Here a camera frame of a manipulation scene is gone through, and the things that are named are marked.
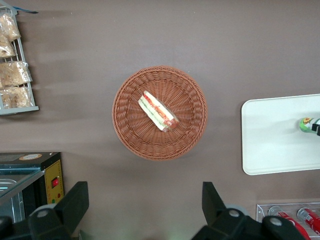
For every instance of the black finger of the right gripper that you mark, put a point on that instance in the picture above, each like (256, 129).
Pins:
(318, 128)

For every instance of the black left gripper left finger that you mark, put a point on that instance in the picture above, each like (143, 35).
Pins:
(67, 212)

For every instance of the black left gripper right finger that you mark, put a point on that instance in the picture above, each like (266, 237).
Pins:
(225, 222)

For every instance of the green gum bottle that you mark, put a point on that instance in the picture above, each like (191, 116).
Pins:
(305, 124)

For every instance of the white rectangular tray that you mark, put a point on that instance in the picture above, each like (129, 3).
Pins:
(272, 140)

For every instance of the clear acrylic can holder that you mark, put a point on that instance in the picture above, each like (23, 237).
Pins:
(262, 210)

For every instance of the black food warmer cabinet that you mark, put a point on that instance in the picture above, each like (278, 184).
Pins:
(30, 170)

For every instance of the red cola can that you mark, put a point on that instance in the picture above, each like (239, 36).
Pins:
(310, 216)
(287, 218)

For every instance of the brown round wicker basket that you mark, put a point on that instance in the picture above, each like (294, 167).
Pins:
(130, 120)

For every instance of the bagged bread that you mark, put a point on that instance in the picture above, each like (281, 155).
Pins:
(10, 26)
(13, 73)
(16, 97)
(5, 48)

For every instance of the wrapped sandwich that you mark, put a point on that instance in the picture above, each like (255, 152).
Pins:
(157, 112)

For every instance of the blue tape strip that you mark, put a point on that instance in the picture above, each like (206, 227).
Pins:
(26, 10)

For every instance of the red rocker switch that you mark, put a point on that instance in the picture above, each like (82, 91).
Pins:
(55, 183)

